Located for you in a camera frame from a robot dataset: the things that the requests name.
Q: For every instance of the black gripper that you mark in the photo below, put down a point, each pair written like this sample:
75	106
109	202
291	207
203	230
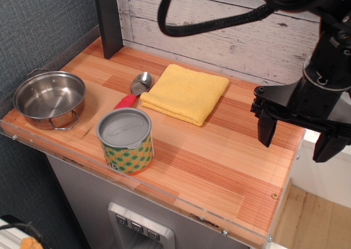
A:
314	102

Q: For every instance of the red handled metal spoon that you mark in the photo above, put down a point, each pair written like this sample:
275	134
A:
142	83

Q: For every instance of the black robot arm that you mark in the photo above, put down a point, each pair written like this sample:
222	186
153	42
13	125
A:
334	38

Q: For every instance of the green orange patterned can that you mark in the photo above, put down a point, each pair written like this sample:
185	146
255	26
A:
125	136

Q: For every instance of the white toy sink unit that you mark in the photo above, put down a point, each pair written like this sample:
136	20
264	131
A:
329	180

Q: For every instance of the yellow folded cloth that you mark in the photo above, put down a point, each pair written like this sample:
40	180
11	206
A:
185	94

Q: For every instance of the clear acrylic table edge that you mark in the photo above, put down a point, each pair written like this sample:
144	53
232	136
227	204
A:
81	147

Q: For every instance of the silver dispenser panel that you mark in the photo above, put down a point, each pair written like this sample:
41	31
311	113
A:
140	227

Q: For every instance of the grey toy fridge cabinet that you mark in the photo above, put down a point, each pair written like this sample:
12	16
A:
91	197

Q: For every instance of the stainless steel pot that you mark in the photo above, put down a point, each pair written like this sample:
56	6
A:
51	99

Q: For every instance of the orange black object corner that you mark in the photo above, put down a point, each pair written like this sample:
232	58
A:
17	234

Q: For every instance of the dark left shelf post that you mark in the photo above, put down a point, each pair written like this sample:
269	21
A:
110	27

